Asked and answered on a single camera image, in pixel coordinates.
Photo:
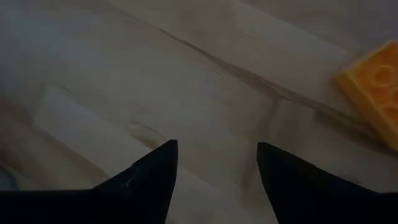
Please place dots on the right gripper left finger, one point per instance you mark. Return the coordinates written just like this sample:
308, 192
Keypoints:
109, 205

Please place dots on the yellow toy brick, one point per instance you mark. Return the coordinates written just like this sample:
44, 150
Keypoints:
376, 90

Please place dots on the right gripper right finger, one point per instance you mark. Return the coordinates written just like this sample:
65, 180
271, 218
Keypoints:
311, 205

